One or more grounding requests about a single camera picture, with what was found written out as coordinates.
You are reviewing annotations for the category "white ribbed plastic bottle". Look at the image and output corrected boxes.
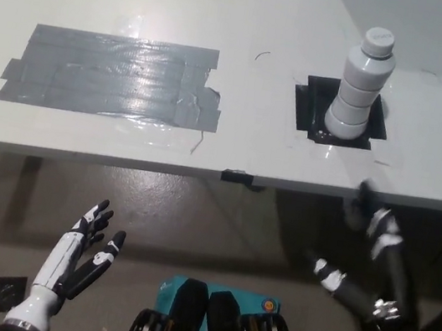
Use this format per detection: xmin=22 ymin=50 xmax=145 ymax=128
xmin=321 ymin=21 xmax=403 ymax=147

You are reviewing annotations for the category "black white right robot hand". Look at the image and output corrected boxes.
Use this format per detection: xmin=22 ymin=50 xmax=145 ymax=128
xmin=290 ymin=170 xmax=442 ymax=331

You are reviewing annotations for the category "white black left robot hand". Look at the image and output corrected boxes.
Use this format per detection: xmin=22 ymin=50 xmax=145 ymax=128
xmin=2 ymin=184 xmax=133 ymax=331

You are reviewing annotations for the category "grey duct tape patch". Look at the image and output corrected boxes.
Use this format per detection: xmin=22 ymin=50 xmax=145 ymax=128
xmin=0 ymin=13 xmax=233 ymax=138

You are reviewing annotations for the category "black tape square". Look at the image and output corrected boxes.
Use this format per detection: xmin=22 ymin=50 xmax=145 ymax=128
xmin=285 ymin=71 xmax=397 ymax=156

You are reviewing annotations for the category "small black tape piece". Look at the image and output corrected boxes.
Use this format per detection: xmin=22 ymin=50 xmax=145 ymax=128
xmin=219 ymin=166 xmax=256 ymax=189

